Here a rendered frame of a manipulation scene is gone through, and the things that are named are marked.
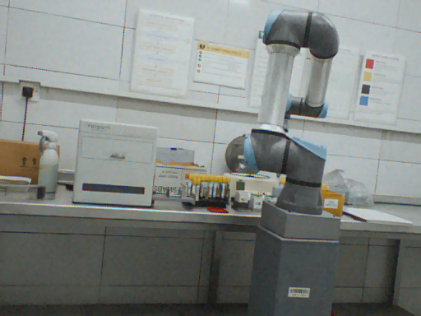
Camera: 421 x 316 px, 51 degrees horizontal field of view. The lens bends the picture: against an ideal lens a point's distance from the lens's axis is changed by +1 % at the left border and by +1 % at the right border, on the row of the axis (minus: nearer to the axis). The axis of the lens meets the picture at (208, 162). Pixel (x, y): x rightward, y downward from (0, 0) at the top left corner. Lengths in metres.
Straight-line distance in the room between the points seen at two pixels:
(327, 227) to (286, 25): 0.66
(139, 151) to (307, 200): 0.62
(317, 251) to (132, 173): 0.70
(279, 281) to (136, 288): 1.16
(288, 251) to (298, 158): 0.29
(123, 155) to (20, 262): 0.95
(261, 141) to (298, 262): 0.39
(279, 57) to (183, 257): 1.30
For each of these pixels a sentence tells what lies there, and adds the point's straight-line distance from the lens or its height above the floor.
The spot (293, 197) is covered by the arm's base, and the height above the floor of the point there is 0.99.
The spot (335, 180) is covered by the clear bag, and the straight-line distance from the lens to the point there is 2.44.
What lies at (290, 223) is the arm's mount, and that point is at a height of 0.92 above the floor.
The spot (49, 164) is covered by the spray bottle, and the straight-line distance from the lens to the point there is 1.81.
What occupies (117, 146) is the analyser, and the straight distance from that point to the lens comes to 1.60.
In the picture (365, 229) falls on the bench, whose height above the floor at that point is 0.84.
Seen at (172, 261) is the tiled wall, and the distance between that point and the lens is 2.38.
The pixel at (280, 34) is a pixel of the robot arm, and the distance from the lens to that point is 1.48.
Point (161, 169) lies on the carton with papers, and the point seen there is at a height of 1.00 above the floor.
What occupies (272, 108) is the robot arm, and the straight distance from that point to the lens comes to 1.44.
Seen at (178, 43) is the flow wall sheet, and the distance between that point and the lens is 2.30.
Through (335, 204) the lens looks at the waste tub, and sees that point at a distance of 1.97.
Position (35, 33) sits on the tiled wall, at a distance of 2.28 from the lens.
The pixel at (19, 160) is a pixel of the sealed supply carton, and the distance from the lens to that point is 1.95.
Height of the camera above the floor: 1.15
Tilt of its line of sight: 3 degrees down
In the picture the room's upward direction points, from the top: 6 degrees clockwise
